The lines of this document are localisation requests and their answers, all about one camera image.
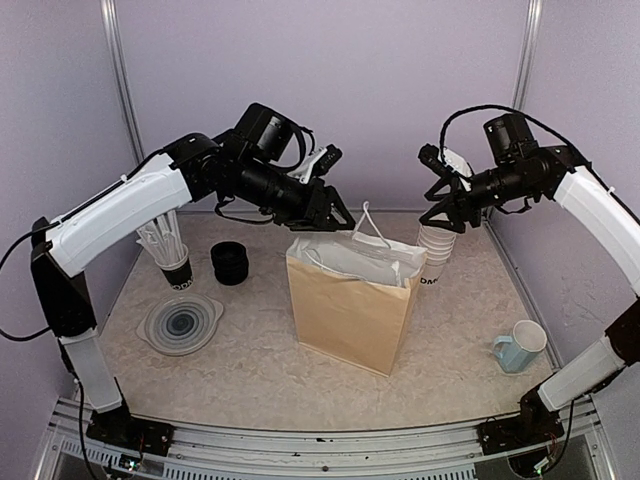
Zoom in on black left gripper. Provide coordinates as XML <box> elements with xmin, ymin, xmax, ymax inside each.
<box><xmin>234</xmin><ymin>154</ymin><xmax>358</xmax><ymax>231</ymax></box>

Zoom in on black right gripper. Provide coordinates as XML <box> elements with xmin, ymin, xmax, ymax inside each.
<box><xmin>422</xmin><ymin>160</ymin><xmax>540</xmax><ymax>231</ymax></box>

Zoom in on brown paper takeout bag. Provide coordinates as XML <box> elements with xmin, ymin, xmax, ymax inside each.
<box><xmin>286</xmin><ymin>211</ymin><xmax>427</xmax><ymax>376</ymax></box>

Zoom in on single white straw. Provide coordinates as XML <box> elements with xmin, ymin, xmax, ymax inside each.
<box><xmin>391</xmin><ymin>260</ymin><xmax>404</xmax><ymax>288</ymax></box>

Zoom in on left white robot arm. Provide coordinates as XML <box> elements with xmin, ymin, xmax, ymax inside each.
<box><xmin>30</xmin><ymin>103</ymin><xmax>355</xmax><ymax>445</ymax></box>

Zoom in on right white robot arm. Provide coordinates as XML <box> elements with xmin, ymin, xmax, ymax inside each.
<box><xmin>417</xmin><ymin>105</ymin><xmax>639</xmax><ymax>444</ymax></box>

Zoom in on stack of white paper cups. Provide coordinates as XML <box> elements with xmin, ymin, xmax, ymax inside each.
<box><xmin>417</xmin><ymin>226</ymin><xmax>457</xmax><ymax>285</ymax></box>

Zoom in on stack of black cup lids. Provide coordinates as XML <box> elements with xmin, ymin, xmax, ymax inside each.
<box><xmin>210</xmin><ymin>241</ymin><xmax>249</xmax><ymax>286</ymax></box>

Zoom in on black cup holding straws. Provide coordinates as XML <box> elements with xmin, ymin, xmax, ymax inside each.
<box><xmin>159</xmin><ymin>256</ymin><xmax>194</xmax><ymax>291</ymax></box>

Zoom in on light blue mug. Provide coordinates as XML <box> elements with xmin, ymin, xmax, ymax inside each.
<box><xmin>492</xmin><ymin>320</ymin><xmax>547</xmax><ymax>374</ymax></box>

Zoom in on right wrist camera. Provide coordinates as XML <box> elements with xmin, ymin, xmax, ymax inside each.
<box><xmin>418</xmin><ymin>144</ymin><xmax>473</xmax><ymax>191</ymax></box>

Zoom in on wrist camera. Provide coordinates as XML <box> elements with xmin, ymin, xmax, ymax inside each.
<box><xmin>288</xmin><ymin>144</ymin><xmax>343</xmax><ymax>184</ymax></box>
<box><xmin>418</xmin><ymin>144</ymin><xmax>473</xmax><ymax>191</ymax></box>

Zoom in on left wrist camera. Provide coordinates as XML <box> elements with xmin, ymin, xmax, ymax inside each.
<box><xmin>288</xmin><ymin>144</ymin><xmax>343</xmax><ymax>184</ymax></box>

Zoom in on right aluminium corner post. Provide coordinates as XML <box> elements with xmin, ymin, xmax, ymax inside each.
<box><xmin>485</xmin><ymin>0</ymin><xmax>543</xmax><ymax>216</ymax></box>

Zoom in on aluminium corner post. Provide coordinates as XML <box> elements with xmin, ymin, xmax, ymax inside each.
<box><xmin>100</xmin><ymin>0</ymin><xmax>144</xmax><ymax>164</ymax></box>
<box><xmin>485</xmin><ymin>0</ymin><xmax>543</xmax><ymax>216</ymax></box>

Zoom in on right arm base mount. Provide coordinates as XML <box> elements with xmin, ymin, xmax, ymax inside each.
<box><xmin>476</xmin><ymin>389</ymin><xmax>565</xmax><ymax>455</ymax></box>

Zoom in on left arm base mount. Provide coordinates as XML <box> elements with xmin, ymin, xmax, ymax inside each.
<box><xmin>86</xmin><ymin>400</ymin><xmax>175</xmax><ymax>457</ymax></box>

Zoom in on left aluminium corner post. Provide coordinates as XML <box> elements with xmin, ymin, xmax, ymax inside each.
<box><xmin>100</xmin><ymin>0</ymin><xmax>144</xmax><ymax>164</ymax></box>

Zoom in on aluminium front frame rail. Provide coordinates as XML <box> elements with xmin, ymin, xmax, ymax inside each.
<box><xmin>29</xmin><ymin>394</ymin><xmax>616</xmax><ymax>480</ymax></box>

